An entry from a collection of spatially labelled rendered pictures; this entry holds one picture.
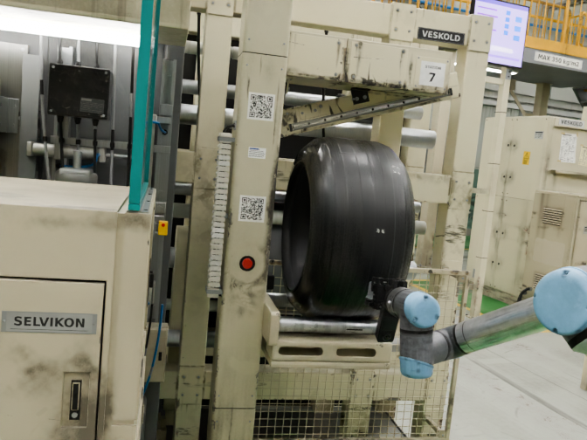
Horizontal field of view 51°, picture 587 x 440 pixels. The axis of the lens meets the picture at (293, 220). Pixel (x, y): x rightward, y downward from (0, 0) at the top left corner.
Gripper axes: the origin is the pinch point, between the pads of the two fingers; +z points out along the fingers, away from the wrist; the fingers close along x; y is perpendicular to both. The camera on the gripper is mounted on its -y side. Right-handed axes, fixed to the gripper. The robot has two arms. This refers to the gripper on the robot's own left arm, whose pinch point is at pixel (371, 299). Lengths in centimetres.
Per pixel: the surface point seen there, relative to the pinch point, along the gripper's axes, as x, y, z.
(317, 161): 16.3, 37.2, 6.6
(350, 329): 2.0, -10.1, 10.4
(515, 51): -240, 188, 333
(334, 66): 6, 72, 34
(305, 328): 15.6, -10.3, 10.4
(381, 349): -7.2, -15.4, 8.8
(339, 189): 12.1, 29.3, -2.4
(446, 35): -46, 98, 63
